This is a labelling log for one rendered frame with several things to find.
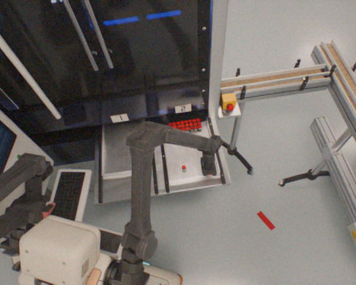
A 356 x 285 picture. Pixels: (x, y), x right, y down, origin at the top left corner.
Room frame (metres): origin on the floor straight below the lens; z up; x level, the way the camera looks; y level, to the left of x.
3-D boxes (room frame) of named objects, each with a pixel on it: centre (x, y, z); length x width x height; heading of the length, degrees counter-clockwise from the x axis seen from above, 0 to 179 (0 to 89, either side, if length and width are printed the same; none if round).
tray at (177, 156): (0.71, -0.05, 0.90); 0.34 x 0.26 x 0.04; 1
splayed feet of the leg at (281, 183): (0.75, -1.01, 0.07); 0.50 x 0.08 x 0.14; 91
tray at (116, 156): (0.80, 0.29, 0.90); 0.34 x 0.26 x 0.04; 1
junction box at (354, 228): (0.22, -0.95, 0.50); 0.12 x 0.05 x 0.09; 1
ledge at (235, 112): (0.96, -0.32, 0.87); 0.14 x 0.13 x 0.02; 1
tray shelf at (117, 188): (0.73, 0.12, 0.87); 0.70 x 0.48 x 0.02; 91
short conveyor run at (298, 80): (1.06, -0.59, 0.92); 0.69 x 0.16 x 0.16; 91
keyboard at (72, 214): (0.52, 0.64, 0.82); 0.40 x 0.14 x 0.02; 170
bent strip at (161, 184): (0.58, 0.11, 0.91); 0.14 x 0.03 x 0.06; 0
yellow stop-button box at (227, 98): (0.92, -0.30, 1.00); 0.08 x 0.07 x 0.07; 1
